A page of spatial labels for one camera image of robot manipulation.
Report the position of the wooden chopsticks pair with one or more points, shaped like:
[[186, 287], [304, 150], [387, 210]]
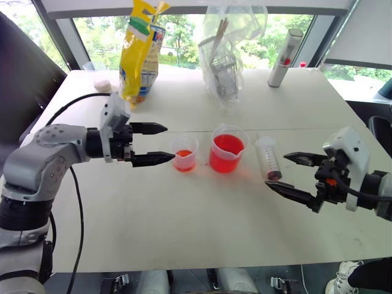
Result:
[[218, 38]]

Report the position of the clear plastic tube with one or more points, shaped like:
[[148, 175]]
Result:
[[269, 157]]

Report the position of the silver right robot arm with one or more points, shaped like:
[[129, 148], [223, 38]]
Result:
[[379, 193]]

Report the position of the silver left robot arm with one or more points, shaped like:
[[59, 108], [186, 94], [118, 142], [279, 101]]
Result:
[[36, 159]]

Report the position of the red bottle cap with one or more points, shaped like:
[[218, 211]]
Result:
[[303, 64]]

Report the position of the white sneaker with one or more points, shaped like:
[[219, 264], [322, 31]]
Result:
[[341, 278]]

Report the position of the silver cylindrical tube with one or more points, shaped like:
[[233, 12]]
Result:
[[283, 61]]

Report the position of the clear plastic bag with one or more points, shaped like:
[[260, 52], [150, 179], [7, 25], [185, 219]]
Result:
[[245, 27]]

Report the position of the clear plastic container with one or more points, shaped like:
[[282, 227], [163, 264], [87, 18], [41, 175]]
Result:
[[92, 65]]

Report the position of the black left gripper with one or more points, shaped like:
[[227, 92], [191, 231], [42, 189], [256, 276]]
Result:
[[121, 144]]

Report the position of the dark teal object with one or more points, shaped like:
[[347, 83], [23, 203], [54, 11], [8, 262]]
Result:
[[386, 89]]

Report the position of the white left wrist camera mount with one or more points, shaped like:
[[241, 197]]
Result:
[[114, 113]]

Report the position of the small beaker orange liquid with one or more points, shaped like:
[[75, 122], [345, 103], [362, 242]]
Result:
[[184, 154]]

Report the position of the black trouser leg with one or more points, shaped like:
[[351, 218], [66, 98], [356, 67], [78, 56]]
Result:
[[372, 272]]

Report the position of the white roller blind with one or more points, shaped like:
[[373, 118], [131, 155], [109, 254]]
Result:
[[361, 30]]

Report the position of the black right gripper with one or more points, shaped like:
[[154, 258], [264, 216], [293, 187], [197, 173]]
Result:
[[330, 180]]

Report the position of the yellow snack bag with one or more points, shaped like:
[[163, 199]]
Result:
[[137, 61]]

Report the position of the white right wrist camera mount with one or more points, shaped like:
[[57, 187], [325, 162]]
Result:
[[352, 147]]

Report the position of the large dark chair back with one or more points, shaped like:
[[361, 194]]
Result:
[[21, 79]]

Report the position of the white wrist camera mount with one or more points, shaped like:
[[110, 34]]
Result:
[[114, 113], [352, 147]]

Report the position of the large beaker red liquid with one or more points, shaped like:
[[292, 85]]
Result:
[[226, 151]]

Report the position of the white round lump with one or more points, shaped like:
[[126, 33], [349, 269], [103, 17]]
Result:
[[102, 85]]

